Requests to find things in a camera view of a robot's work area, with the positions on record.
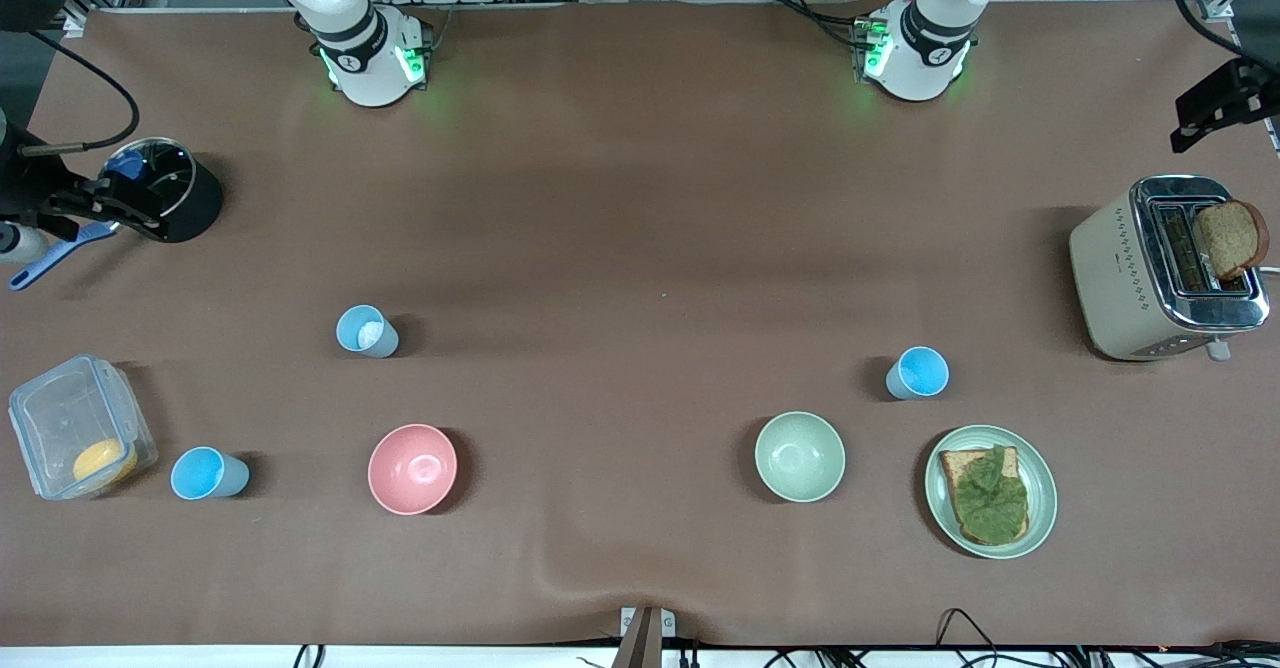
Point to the pink bowl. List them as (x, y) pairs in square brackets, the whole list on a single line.
[(412, 468)]

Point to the clear plastic food container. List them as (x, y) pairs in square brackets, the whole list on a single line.
[(60, 418)]

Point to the light blue plastic cup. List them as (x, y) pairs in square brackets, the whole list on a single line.
[(920, 373), (200, 473), (360, 330)]

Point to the pale green bowl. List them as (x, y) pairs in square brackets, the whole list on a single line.
[(800, 456)]

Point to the pale green plate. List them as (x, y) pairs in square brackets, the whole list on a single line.
[(1042, 493)]

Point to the metal table bracket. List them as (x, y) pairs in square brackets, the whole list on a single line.
[(640, 638)]

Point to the beige and chrome toaster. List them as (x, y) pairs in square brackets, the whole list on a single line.
[(1110, 278)]

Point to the brown table mat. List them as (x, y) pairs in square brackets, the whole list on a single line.
[(640, 148)]

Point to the small blue item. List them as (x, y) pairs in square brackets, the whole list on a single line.
[(125, 164)]

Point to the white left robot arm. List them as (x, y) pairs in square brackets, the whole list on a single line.
[(925, 58)]

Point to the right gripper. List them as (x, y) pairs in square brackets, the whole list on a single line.
[(30, 186)]

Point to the toast slice with lettuce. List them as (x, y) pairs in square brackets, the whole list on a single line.
[(950, 468)]

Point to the brown bread slice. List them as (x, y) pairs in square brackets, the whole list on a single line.
[(1230, 238)]

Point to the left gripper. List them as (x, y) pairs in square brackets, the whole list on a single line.
[(1222, 99)]

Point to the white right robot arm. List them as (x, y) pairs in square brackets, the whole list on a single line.
[(360, 58)]

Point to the green lettuce leaf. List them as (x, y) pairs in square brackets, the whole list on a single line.
[(992, 498)]

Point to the yellow round food piece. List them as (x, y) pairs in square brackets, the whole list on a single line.
[(100, 460)]

